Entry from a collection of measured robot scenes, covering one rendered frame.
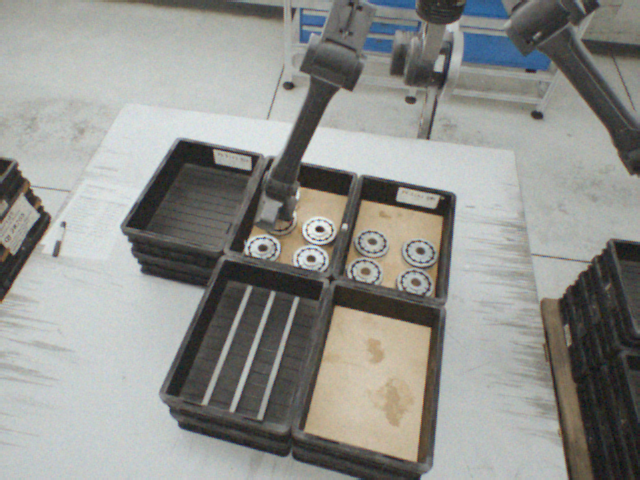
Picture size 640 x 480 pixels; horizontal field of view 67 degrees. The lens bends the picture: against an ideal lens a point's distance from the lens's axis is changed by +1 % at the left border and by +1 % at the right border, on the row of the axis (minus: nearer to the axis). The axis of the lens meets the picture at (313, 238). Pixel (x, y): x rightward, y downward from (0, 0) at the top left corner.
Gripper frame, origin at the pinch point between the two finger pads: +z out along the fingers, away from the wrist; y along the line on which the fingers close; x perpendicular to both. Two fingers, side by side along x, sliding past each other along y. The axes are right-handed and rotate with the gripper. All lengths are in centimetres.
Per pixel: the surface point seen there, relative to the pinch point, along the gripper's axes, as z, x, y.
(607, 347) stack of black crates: 45, -5, 118
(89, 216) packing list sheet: 19, -8, -66
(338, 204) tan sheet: 10.1, 12.0, 15.3
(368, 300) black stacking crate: -7.4, -20.1, 29.9
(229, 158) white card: 6.2, 18.1, -22.1
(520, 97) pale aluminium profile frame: 132, 162, 104
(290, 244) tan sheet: 4.2, -6.3, 4.6
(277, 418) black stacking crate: -12, -53, 15
